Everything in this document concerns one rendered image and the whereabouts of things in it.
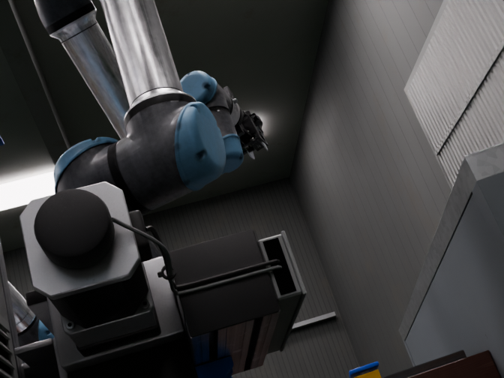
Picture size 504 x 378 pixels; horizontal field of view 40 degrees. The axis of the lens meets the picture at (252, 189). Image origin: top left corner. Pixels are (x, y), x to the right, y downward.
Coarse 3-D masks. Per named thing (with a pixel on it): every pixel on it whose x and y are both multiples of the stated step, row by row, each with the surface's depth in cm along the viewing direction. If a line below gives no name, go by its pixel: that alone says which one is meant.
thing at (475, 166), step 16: (464, 160) 98; (480, 160) 97; (496, 160) 96; (464, 176) 100; (480, 176) 96; (464, 192) 103; (448, 208) 114; (464, 208) 106; (448, 224) 117; (448, 240) 121; (432, 256) 137; (432, 272) 142; (416, 288) 165; (416, 304) 172
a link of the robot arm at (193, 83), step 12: (192, 72) 133; (204, 72) 133; (192, 84) 132; (204, 84) 131; (216, 84) 133; (192, 96) 131; (204, 96) 130; (216, 96) 133; (228, 96) 139; (228, 108) 134
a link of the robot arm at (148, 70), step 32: (128, 0) 111; (128, 32) 108; (160, 32) 110; (128, 64) 107; (160, 64) 106; (128, 96) 106; (160, 96) 102; (128, 128) 103; (160, 128) 99; (192, 128) 98; (128, 160) 100; (160, 160) 98; (192, 160) 98; (224, 160) 105; (160, 192) 101
